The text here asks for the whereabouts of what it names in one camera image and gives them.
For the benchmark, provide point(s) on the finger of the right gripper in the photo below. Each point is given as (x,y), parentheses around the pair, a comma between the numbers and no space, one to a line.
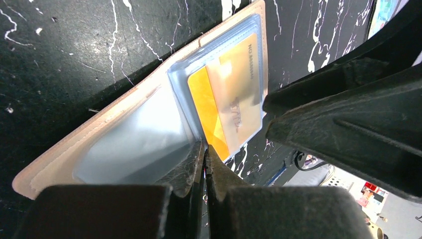
(373,132)
(392,49)

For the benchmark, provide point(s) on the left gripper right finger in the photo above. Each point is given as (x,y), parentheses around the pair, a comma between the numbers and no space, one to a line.
(238,210)

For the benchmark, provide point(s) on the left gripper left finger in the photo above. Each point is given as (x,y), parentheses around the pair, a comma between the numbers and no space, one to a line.
(169,209)

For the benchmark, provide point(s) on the gold credit card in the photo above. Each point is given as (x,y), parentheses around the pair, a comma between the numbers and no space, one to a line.
(227,94)

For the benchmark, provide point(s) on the beige leather card holder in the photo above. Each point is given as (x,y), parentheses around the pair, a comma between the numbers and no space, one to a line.
(55,166)

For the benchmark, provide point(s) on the toothbrush blister pack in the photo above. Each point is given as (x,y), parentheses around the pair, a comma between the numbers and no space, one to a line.
(382,13)

